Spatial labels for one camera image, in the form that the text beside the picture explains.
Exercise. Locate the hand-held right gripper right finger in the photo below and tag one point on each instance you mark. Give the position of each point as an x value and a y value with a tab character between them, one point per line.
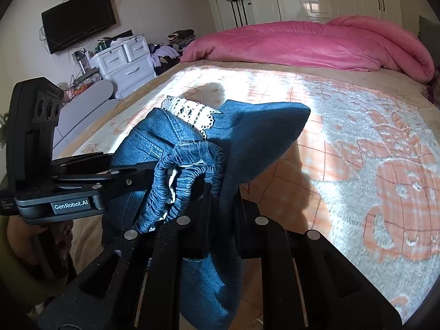
247	233

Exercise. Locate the grey oval board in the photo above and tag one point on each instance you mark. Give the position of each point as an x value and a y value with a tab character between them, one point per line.
86	103

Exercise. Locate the blue pants with lace trim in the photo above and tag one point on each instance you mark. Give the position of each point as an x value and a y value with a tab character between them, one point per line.
261	127

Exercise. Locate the person's left hand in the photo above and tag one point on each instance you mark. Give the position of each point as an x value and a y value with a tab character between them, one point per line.
25	237

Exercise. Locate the pile of clothes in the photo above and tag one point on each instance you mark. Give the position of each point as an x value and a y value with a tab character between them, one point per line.
172	48

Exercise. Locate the printed peach and white blanket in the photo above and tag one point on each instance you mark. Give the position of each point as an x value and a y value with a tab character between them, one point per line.
361	144

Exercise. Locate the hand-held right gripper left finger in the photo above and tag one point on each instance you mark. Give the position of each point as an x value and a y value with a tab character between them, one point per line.
196	233

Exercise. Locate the grey-green headboard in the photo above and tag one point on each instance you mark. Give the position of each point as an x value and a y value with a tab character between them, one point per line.
429	27

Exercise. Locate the pink duvet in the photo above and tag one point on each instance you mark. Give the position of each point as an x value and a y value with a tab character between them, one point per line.
292	44

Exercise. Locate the white drawer cabinet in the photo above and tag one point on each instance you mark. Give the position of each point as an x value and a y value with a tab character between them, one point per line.
127	65

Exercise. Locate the black wall television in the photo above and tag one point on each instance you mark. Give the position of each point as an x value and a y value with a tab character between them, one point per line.
77	20

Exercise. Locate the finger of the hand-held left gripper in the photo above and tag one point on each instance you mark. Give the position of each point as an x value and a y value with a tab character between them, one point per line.
127	181
82	160

